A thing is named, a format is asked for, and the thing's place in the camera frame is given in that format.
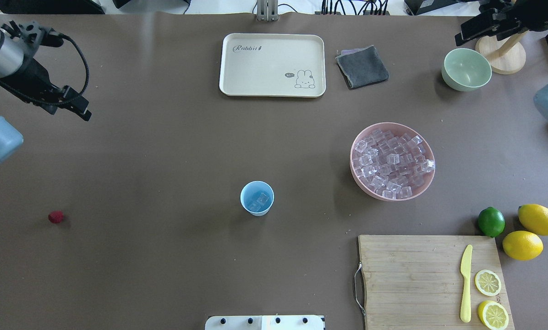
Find green lime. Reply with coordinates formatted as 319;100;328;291
477;207;506;238

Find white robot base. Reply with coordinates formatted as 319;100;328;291
204;314;326;330

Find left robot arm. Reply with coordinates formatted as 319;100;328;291
0;21;92;165

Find yellow plastic knife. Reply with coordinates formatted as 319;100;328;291
459;244;473;323

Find green bowl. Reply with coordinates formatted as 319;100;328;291
441;48;493;92

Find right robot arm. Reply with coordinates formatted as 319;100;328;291
455;0;548;121

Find yellow lemon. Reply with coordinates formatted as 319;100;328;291
518;204;548;236
502;231;544;261

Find red strawberry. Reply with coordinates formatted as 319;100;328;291
48;210;65;224

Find clear ice cubes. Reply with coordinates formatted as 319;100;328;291
353;130;435;199

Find lemon half upper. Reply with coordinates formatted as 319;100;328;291
474;269;502;297

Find lemon half lower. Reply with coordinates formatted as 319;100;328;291
477;300;510;330

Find pink bowl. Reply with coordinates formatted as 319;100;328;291
349;122;436;202

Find yellow lemon far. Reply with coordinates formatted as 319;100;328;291
518;204;548;236

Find wooden cup stand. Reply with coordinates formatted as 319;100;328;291
475;32;527;75

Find grey folded cloth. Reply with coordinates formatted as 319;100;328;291
335;44;389;89

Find yellow lemon near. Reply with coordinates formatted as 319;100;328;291
502;231;544;261

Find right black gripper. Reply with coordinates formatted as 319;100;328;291
455;0;529;46

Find light blue cup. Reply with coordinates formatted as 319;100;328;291
239;181;274;217

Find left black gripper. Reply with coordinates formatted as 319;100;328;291
1;59;92;121

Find cream rabbit tray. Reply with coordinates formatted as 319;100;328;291
219;33;326;98

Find lemon half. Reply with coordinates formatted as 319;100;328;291
474;269;502;297
477;300;510;330

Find wooden cutting board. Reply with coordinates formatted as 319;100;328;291
358;235;504;330

